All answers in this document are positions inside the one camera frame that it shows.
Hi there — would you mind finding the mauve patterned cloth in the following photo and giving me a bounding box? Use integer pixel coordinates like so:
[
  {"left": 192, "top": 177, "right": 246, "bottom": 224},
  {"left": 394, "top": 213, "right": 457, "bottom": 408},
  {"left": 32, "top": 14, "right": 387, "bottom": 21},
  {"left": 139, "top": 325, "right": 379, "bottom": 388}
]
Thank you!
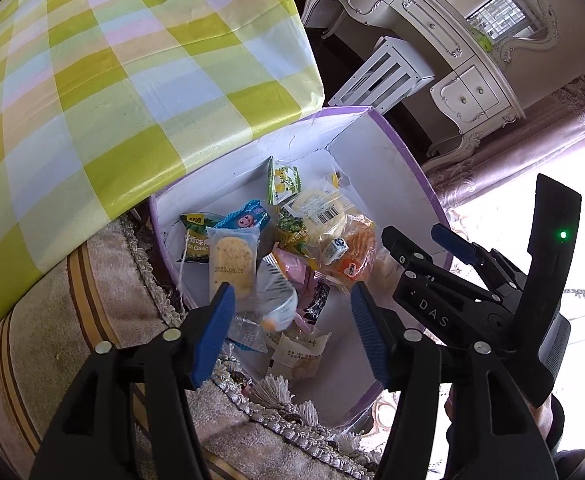
[{"left": 422, "top": 65, "right": 585, "bottom": 211}]

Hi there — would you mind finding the ornate white dresser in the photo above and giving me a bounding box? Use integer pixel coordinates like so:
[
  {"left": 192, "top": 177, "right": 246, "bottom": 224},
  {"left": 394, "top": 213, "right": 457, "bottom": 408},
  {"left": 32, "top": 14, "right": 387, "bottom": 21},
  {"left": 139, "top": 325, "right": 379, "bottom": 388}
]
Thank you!
[{"left": 299, "top": 0, "right": 528, "bottom": 161}]

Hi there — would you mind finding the white box purple rim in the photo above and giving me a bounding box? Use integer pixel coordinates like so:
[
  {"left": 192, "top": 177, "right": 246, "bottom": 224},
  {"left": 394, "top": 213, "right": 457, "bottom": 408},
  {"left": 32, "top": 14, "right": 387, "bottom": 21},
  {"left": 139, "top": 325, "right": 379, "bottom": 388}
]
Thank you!
[{"left": 147, "top": 106, "right": 455, "bottom": 426}]

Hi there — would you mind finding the green checked tablecloth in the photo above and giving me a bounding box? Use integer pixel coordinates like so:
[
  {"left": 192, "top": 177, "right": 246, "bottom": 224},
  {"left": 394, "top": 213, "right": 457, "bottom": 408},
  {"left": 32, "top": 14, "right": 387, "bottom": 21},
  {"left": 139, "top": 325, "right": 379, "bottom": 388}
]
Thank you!
[{"left": 0, "top": 0, "right": 325, "bottom": 356}]

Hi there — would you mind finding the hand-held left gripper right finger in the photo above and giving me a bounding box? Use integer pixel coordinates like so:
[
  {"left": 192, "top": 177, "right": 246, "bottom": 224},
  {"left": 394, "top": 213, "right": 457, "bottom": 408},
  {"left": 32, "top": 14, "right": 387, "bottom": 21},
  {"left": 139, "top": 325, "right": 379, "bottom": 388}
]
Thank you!
[{"left": 349, "top": 281, "right": 548, "bottom": 480}]

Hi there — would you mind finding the blue-topped round cracker packet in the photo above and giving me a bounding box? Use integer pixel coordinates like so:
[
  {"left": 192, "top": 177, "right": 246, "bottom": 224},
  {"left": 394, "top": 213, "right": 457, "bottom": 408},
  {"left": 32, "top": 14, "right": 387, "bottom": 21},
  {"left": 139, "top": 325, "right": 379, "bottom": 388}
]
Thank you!
[{"left": 206, "top": 199, "right": 272, "bottom": 313}]

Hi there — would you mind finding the dark green snack packet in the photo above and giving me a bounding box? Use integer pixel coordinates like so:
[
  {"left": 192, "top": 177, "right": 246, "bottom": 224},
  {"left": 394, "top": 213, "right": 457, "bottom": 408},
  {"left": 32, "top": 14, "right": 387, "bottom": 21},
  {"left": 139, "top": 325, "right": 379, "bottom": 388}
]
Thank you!
[{"left": 180, "top": 212, "right": 226, "bottom": 263}]

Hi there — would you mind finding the pink snack packet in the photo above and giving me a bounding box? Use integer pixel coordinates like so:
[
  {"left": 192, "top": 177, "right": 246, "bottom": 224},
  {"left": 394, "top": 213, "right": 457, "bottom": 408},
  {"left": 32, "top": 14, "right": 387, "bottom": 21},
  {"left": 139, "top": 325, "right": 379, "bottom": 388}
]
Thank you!
[{"left": 272, "top": 249, "right": 332, "bottom": 325}]

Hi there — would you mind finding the green patterned snack packet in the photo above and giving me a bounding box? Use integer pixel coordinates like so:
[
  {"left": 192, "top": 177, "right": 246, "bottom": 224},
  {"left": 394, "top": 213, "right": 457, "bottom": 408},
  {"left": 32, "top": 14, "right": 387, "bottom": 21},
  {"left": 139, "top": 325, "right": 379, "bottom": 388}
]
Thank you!
[{"left": 275, "top": 210, "right": 309, "bottom": 257}]

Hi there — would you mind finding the small green object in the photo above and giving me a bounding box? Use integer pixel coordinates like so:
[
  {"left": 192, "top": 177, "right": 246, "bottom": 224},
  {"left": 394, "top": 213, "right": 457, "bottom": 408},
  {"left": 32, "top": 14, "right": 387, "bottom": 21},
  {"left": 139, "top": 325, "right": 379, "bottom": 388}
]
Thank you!
[{"left": 469, "top": 27, "right": 494, "bottom": 52}]

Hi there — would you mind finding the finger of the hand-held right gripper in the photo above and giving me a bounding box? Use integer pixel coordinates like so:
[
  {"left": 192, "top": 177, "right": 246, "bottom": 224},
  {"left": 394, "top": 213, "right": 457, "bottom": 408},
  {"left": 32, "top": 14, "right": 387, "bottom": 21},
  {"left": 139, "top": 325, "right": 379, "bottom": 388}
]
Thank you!
[
  {"left": 431, "top": 223, "right": 526, "bottom": 306},
  {"left": 381, "top": 225, "right": 517, "bottom": 348}
]

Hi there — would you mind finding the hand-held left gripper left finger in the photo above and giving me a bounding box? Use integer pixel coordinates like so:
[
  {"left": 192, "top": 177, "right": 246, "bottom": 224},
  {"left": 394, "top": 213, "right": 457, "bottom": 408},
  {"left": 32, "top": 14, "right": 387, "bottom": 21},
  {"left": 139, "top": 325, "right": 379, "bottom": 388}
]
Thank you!
[{"left": 28, "top": 281, "right": 236, "bottom": 480}]

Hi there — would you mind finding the cream packet black print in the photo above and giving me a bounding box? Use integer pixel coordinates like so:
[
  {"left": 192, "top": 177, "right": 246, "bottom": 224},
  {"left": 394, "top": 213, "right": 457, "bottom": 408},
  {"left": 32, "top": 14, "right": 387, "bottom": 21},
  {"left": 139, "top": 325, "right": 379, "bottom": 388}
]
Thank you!
[{"left": 266, "top": 330, "right": 332, "bottom": 382}]

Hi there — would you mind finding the white striped orange-edged packet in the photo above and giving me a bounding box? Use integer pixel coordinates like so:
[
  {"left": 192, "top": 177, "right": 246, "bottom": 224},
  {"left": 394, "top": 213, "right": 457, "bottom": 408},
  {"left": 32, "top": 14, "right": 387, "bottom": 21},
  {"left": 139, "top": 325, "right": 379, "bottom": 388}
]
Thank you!
[{"left": 250, "top": 252, "right": 299, "bottom": 333}]

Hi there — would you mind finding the person's right hand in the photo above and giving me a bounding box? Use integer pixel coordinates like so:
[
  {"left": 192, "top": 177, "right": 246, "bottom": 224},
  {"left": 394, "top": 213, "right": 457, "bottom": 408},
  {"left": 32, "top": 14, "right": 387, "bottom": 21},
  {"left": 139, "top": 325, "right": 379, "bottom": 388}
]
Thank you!
[{"left": 535, "top": 392, "right": 568, "bottom": 453}]

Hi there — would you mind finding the white slatted stool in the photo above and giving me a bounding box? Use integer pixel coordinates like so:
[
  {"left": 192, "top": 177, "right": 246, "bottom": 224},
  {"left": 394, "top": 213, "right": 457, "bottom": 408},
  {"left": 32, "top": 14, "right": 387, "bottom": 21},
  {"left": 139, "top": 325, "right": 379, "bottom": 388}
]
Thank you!
[{"left": 327, "top": 37, "right": 435, "bottom": 113}]

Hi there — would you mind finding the ornate white mirror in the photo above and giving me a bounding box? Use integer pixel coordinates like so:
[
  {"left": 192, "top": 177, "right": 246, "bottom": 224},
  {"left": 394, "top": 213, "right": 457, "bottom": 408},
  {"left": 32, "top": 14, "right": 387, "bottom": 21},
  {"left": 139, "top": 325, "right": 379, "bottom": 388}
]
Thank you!
[{"left": 422, "top": 0, "right": 563, "bottom": 63}]

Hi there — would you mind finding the green lemon print packet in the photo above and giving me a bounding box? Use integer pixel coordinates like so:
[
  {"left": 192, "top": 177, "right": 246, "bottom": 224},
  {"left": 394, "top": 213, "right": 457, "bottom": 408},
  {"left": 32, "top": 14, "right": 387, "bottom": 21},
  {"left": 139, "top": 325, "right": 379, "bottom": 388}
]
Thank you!
[{"left": 266, "top": 156, "right": 302, "bottom": 206}]

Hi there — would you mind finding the small white blue-print packet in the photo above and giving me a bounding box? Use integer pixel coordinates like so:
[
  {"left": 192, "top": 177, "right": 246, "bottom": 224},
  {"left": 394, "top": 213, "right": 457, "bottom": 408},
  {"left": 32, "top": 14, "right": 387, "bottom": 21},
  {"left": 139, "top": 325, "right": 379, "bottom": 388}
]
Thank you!
[{"left": 319, "top": 237, "right": 349, "bottom": 266}]

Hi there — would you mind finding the orange sandwich cake bag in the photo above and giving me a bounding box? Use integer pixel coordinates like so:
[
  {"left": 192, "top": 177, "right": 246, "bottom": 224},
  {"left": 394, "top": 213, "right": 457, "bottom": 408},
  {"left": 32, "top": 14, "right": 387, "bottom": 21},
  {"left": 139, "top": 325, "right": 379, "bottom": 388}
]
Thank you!
[{"left": 317, "top": 214, "right": 377, "bottom": 288}]

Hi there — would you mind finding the round white bun packet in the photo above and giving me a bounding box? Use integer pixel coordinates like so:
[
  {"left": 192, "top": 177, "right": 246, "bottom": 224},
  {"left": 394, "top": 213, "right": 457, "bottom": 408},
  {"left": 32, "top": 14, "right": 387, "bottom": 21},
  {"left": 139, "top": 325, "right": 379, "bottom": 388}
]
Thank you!
[{"left": 278, "top": 170, "right": 359, "bottom": 247}]

